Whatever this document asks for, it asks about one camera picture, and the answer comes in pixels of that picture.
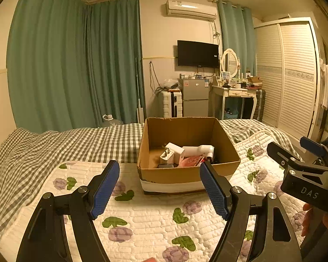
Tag small brown box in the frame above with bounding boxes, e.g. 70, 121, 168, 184
247, 76, 263, 87

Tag black wall television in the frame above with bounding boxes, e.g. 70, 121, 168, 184
177, 40, 220, 68

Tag hanging black cable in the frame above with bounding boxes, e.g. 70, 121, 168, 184
149, 61, 161, 91

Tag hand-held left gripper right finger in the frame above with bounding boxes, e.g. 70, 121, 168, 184
199, 161, 302, 262

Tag white louvred wardrobe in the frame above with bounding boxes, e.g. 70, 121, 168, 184
254, 17, 322, 143

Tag person's right hand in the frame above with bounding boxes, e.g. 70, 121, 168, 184
301, 202, 328, 236

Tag white dressing table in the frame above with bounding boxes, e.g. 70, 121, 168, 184
212, 83, 259, 121

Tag brown cardboard box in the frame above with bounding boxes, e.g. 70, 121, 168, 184
137, 117, 241, 196

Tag clear water jug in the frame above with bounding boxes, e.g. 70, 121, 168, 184
102, 114, 124, 128

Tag wide green curtain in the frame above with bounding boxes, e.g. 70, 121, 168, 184
6, 0, 93, 133

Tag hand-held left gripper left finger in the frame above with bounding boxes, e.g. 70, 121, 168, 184
16, 160, 121, 262

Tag white oval mirror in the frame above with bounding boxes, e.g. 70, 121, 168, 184
220, 48, 240, 78

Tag white air conditioner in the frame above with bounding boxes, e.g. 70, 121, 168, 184
165, 0, 218, 21

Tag small white box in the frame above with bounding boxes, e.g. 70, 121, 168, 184
165, 142, 185, 161

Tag white cylindrical bottle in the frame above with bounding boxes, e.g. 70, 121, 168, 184
181, 144, 215, 162

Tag white suitcase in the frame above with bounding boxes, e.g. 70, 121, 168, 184
161, 90, 184, 119

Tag grey small fridge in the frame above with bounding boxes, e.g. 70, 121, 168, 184
178, 78, 211, 117

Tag floral quilted bedspread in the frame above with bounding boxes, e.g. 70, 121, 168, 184
0, 119, 302, 245

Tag narrow green curtain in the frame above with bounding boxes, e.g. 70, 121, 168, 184
218, 0, 257, 78

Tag hanging white clothes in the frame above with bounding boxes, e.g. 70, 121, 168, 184
319, 58, 328, 110

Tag white plug charger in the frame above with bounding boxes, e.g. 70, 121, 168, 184
160, 148, 176, 168

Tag silver suitcase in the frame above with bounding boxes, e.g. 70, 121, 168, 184
255, 89, 266, 122

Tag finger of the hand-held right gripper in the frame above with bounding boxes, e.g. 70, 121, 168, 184
300, 136, 328, 165
266, 141, 328, 174

